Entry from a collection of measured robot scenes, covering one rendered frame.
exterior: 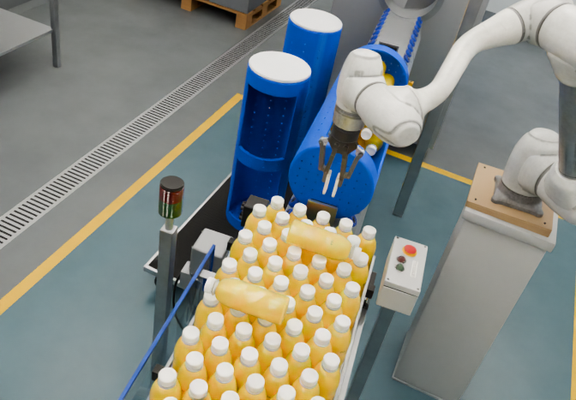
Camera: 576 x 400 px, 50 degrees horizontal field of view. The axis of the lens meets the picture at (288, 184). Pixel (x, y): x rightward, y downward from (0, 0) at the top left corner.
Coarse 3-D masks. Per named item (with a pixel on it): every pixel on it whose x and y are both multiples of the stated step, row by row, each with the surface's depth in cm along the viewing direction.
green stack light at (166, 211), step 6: (162, 204) 161; (168, 204) 160; (180, 204) 162; (162, 210) 162; (168, 210) 162; (174, 210) 162; (180, 210) 164; (162, 216) 163; (168, 216) 163; (174, 216) 163
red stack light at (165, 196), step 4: (160, 188) 159; (160, 192) 159; (164, 192) 158; (168, 192) 158; (172, 192) 158; (176, 192) 159; (180, 192) 159; (160, 196) 160; (164, 196) 159; (168, 196) 159; (172, 196) 159; (176, 196) 159; (180, 196) 160; (164, 200) 160; (168, 200) 160; (172, 200) 160; (176, 200) 160; (180, 200) 161; (172, 204) 160
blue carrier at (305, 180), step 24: (360, 48) 262; (384, 48) 258; (336, 96) 224; (312, 144) 196; (384, 144) 233; (312, 168) 199; (336, 168) 196; (360, 168) 193; (312, 192) 204; (336, 192) 201; (360, 192) 198; (336, 216) 206
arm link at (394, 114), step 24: (480, 24) 165; (504, 24) 164; (456, 48) 160; (480, 48) 163; (456, 72) 154; (360, 96) 150; (384, 96) 145; (408, 96) 145; (432, 96) 148; (384, 120) 142; (408, 120) 141; (408, 144) 144
